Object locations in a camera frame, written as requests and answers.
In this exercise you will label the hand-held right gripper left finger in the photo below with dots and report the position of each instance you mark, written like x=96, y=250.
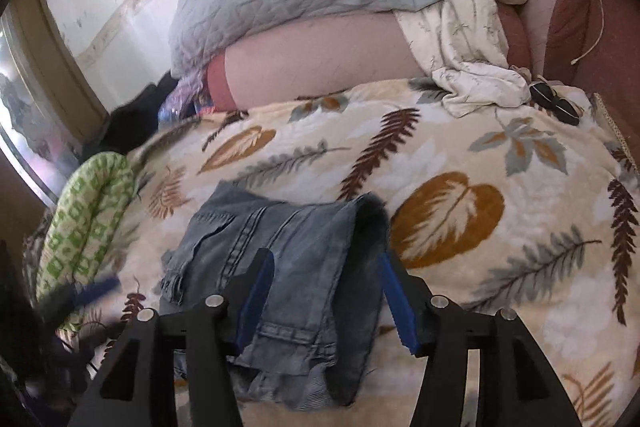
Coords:
x=255, y=302

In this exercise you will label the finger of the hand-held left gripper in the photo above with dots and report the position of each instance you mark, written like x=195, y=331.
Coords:
x=95, y=292

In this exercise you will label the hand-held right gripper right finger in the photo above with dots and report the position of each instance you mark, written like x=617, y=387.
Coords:
x=400, y=302

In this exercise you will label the blue denim pants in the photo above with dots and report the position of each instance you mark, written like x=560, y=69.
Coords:
x=310, y=247

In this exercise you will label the green and white rolled quilt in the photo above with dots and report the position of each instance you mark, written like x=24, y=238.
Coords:
x=90, y=207

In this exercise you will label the leaf print blanket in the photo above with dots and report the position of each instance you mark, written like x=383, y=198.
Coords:
x=450, y=157

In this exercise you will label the black clothing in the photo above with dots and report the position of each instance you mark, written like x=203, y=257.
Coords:
x=130, y=117

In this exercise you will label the patterned glass door panel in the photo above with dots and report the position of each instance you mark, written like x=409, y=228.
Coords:
x=30, y=122

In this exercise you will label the clear purple plastic bag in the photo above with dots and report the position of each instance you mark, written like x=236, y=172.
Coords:
x=187, y=94

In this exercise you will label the pink bolster pillow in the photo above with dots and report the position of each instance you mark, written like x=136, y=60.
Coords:
x=320, y=62

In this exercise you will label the black sunglasses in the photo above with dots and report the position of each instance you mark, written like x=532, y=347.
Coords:
x=565, y=109

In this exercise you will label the beige speckled cloth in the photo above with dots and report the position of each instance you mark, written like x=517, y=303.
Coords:
x=617, y=132

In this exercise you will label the white crumpled floral sheet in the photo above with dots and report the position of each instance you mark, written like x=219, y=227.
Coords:
x=460, y=32

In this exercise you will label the red and pink padded headboard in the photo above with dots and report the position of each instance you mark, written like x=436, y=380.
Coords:
x=565, y=22

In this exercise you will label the wooden door frame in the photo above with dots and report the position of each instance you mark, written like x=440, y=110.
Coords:
x=60, y=67

